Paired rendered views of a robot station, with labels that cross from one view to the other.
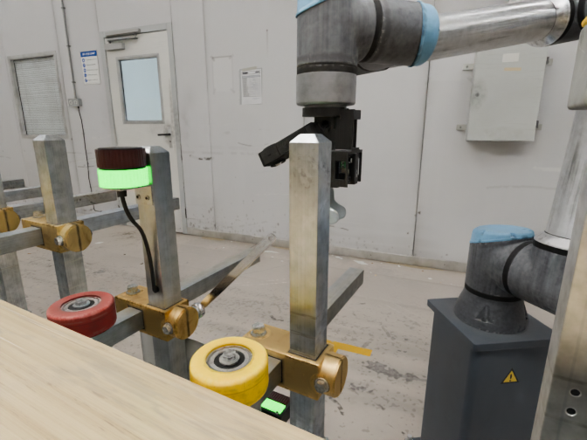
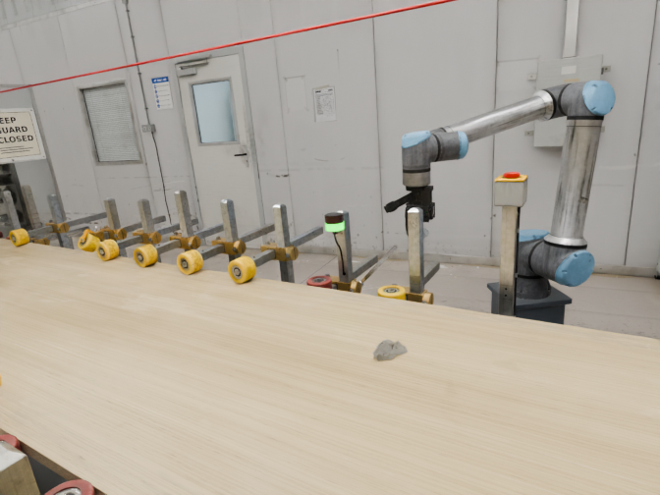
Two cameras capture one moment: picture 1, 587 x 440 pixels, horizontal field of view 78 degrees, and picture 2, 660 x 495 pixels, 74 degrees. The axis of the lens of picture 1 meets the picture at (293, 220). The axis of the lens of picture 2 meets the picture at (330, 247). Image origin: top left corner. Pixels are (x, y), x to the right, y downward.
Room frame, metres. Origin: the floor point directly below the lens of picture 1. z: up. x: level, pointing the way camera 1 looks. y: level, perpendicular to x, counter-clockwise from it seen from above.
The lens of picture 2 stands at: (-0.87, 0.15, 1.41)
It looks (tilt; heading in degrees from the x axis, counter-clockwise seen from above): 17 degrees down; 4
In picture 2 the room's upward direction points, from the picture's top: 5 degrees counter-clockwise
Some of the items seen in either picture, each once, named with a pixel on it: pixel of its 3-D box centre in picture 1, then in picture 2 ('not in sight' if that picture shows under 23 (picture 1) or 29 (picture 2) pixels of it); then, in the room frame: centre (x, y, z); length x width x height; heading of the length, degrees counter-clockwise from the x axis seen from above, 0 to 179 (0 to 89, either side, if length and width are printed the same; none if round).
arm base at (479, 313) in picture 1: (491, 300); (527, 280); (0.95, -0.57, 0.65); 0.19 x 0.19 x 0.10
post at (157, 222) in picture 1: (165, 301); (346, 280); (0.52, 0.20, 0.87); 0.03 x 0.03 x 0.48; 62
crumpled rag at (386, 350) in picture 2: not in sight; (387, 347); (-0.01, 0.11, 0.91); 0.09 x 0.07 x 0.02; 130
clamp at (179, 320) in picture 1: (155, 313); (340, 286); (0.52, 0.22, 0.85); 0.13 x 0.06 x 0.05; 62
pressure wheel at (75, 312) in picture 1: (86, 337); (320, 295); (0.44, 0.29, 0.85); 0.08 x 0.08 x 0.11
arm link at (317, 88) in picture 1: (326, 92); (416, 178); (0.58, -0.05, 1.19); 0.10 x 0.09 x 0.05; 153
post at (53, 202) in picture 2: not in sight; (63, 238); (1.34, 1.74, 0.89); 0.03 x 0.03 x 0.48; 62
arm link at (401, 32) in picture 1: (390, 34); (445, 146); (0.62, -0.15, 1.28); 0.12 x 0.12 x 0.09; 20
